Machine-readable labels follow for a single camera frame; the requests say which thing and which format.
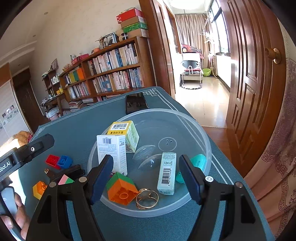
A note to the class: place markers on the beige curtain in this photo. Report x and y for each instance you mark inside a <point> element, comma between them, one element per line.
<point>191,32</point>

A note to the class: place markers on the brass door knob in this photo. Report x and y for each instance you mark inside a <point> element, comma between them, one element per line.
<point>273,54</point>

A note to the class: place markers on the green plastic basin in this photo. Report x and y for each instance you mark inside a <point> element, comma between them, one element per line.
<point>206,72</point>

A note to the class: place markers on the black smartphone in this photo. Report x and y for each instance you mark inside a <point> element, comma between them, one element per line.
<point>135,102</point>

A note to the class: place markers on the orange yellow building block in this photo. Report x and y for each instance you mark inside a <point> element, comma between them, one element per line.
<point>39,189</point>

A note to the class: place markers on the clear plastic bowl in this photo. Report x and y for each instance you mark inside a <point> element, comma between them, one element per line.
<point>160,130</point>

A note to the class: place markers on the red building brick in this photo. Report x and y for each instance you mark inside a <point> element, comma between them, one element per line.
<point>52,161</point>

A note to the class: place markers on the pale green long box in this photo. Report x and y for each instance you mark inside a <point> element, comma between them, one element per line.
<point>167,174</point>

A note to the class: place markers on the large wooden bookshelf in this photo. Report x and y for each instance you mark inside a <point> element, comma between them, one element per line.
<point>120,68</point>

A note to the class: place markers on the orange cushion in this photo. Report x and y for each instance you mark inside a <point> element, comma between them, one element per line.
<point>23,137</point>

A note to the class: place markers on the pink green triangle block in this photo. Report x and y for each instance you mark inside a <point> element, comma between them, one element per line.
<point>65,180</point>

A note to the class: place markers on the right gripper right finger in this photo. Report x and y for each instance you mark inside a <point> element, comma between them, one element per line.
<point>241,220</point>

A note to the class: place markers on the wooden side desk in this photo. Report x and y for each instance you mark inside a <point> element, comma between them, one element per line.
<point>54,102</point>

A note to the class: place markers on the brown wooden door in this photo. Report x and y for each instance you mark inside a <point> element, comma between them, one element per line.
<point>257,83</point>

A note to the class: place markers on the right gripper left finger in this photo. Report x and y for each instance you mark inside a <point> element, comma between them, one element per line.
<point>50,220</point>

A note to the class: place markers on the person's left hand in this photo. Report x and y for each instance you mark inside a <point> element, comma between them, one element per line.
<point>22,219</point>

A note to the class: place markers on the blue building brick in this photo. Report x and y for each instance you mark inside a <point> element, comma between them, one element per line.
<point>65,162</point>

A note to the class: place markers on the white medicine box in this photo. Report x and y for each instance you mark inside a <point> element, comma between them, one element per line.
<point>113,145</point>

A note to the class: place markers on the red box on shelf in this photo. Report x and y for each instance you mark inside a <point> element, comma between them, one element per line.
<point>130,13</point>

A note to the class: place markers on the small wooden shelf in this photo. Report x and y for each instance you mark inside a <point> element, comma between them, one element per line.
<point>52,82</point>

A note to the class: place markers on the green box on shelf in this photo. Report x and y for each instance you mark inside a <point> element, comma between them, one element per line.
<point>135,26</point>

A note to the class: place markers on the yellow green small box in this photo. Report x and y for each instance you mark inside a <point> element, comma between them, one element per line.
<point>126,128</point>

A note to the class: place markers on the orange green building block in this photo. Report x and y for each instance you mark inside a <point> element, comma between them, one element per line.
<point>121,189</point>

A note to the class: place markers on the teal plastic capsule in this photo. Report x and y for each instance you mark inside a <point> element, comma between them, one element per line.
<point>198,161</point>

